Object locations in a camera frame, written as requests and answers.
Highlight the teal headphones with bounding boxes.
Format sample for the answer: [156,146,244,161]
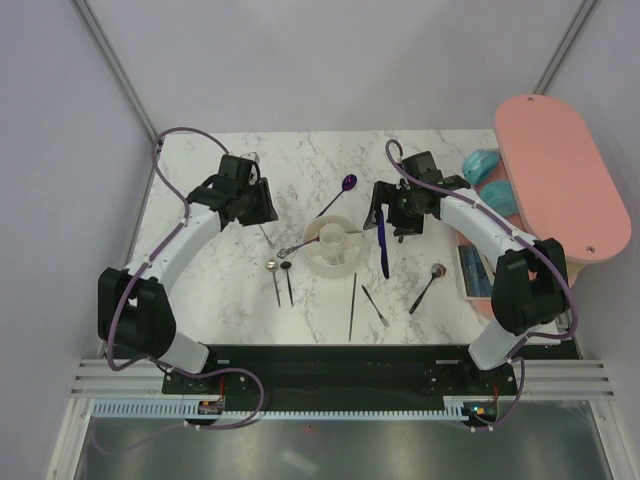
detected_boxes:
[461,149,518,217]

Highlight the blue plastic knife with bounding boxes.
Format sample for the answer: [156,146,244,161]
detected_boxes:
[376,209,390,279]

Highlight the black small spoon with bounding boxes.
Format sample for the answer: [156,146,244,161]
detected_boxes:
[280,261,294,306]

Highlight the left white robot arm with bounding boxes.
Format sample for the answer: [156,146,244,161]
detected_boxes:
[98,153,278,393]

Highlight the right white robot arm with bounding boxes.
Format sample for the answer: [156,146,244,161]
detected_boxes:
[363,152,572,394]

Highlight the pink oval shelf top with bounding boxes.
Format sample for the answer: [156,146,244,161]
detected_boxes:
[494,94,632,264]

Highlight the purple long-handled spoon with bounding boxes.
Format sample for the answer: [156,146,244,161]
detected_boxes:
[316,173,358,217]

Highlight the white slotted cable duct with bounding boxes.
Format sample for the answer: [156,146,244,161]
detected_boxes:
[92,398,496,421]

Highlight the silver small spoon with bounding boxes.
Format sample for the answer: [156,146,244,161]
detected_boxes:
[266,259,281,306]

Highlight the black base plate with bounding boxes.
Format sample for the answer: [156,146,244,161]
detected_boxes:
[160,343,519,401]

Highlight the white round divided container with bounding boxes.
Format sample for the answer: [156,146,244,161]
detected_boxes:
[301,215,369,279]

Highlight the dark chopstick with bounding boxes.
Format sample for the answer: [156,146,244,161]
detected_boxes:
[348,272,357,342]

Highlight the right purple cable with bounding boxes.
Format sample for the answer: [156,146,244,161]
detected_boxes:
[384,139,579,436]

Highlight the small dark two-prong fork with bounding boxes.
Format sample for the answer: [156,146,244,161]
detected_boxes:
[361,284,389,328]

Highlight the copper bowl dark spoon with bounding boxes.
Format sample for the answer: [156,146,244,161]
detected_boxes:
[409,263,446,315]

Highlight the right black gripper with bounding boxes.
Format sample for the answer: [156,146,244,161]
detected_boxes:
[364,180,427,237]

